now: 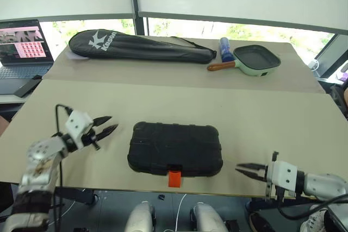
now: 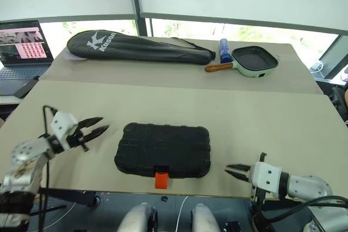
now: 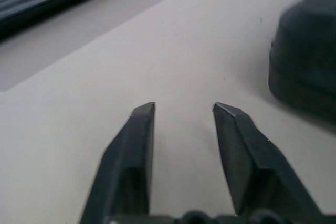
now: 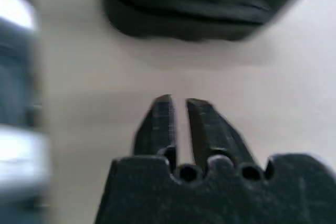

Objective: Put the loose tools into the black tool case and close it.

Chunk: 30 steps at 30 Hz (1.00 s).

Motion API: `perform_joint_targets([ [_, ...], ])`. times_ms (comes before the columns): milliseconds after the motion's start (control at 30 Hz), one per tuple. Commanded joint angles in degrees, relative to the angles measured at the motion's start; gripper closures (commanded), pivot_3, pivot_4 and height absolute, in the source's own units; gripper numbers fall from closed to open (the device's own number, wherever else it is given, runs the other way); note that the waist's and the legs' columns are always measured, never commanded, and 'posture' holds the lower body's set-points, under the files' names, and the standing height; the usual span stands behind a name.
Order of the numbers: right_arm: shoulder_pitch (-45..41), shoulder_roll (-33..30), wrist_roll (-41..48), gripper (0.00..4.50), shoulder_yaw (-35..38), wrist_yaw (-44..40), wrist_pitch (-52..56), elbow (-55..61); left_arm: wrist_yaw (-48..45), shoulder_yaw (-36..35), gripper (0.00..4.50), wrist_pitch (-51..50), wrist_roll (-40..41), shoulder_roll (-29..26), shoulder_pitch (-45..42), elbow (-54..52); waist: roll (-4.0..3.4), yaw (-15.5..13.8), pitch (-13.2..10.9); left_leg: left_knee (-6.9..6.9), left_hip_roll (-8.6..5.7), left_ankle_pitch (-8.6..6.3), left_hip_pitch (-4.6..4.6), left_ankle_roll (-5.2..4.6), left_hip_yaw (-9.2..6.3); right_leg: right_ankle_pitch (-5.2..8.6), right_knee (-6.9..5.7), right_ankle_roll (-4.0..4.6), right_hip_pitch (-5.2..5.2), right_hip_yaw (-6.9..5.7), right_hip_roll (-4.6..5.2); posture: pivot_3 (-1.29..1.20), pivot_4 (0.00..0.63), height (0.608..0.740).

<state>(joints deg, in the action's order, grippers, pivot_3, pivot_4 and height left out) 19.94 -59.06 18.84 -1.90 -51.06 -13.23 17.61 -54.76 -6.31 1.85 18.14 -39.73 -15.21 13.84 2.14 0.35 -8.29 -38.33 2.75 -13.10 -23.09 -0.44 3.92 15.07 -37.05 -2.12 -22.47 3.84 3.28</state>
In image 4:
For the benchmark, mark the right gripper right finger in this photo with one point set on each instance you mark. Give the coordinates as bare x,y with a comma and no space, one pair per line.
210,134

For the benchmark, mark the black plastic tool case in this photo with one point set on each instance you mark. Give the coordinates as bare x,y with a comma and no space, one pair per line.
197,6

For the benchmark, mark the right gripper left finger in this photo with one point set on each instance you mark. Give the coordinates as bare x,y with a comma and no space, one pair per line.
157,129

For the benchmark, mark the silver robot body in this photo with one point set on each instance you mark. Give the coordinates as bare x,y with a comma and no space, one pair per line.
21,150

